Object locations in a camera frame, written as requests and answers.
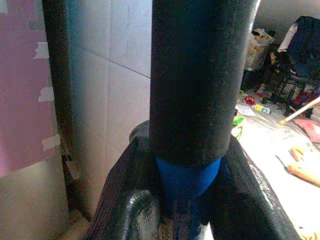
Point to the pink cloth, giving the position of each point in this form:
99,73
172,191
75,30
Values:
310,128

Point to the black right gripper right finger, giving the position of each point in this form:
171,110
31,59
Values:
245,200

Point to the red toy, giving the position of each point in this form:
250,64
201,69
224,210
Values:
249,100

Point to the black rack with clothes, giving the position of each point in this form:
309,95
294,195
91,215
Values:
300,50

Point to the colourful toy block box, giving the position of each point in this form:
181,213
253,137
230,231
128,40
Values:
262,108

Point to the green plastic toy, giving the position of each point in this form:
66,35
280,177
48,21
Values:
238,122

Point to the white paper sheet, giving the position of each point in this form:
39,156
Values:
246,110

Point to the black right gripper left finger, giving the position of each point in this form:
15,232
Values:
125,190

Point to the white tape piece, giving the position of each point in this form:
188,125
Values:
46,94
51,142
41,50

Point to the light wooden stick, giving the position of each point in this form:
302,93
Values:
300,111

